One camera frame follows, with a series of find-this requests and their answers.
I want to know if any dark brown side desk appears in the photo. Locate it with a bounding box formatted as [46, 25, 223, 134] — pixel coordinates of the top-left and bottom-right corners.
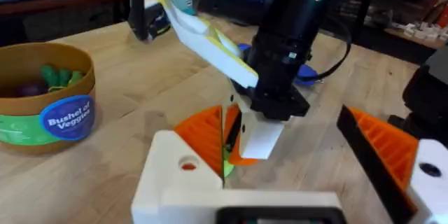
[0, 0, 131, 47]

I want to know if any brown toy vegetable tub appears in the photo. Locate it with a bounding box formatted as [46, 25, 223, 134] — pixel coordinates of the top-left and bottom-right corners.
[0, 41, 97, 155]

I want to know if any heap of white parts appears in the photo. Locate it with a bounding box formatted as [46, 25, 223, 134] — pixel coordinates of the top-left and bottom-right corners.
[401, 20, 448, 42]

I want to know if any white orange left gripper right finger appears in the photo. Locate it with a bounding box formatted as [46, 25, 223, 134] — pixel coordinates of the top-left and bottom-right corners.
[336, 104, 448, 224]

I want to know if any green toy vegetable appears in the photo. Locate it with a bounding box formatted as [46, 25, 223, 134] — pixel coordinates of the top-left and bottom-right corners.
[223, 148, 235, 179]

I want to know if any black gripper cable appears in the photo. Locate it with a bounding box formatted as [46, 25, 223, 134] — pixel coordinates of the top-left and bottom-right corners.
[297, 13, 353, 82]

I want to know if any finger of the white orange right gripper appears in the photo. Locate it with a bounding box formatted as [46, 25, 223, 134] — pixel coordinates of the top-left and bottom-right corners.
[223, 89, 251, 150]
[229, 106, 286, 167]

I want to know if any white orange left gripper left finger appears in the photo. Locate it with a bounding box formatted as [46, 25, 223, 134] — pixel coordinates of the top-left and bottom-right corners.
[131, 106, 225, 224]

